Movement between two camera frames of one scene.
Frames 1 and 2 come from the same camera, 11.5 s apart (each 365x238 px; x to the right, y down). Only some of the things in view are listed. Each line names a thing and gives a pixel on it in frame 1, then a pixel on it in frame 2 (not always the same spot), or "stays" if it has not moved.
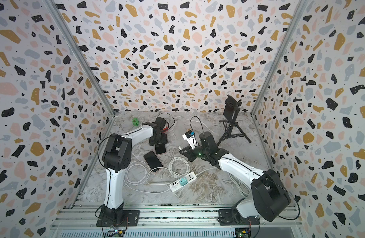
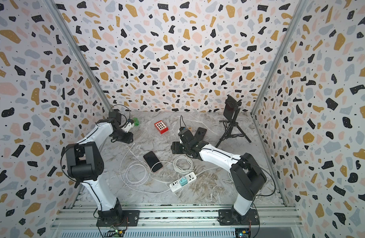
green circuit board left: (116, 233) stays
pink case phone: (160, 148) -> (200, 133)
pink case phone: (152, 161) stays
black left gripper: (165, 138) -> (129, 135)
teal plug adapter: (183, 181) stays
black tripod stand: (232, 130) stays
